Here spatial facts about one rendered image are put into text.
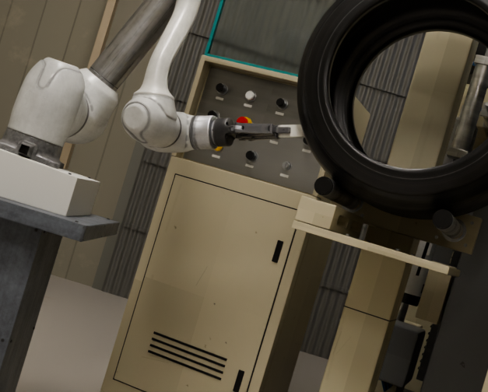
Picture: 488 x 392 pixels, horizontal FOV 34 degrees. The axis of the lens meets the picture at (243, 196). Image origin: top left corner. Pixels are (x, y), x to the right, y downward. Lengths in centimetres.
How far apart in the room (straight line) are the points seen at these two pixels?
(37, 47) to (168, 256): 304
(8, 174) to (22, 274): 25
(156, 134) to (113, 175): 343
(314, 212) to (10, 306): 80
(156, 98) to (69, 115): 30
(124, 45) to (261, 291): 91
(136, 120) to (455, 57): 89
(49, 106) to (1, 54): 351
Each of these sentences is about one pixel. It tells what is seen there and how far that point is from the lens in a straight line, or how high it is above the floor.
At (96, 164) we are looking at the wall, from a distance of 538.
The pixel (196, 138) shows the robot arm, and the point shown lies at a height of 93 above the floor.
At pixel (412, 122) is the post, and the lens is 221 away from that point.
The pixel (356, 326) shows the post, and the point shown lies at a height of 58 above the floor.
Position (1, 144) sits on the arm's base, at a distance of 212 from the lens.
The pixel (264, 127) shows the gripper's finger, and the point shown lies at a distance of 199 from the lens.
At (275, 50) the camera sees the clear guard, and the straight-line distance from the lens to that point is 277.
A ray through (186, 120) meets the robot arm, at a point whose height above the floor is 97.
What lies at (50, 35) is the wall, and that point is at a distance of 556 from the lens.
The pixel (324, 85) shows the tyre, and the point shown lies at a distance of 188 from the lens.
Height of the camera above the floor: 80
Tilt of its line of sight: 1 degrees up
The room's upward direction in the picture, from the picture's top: 17 degrees clockwise
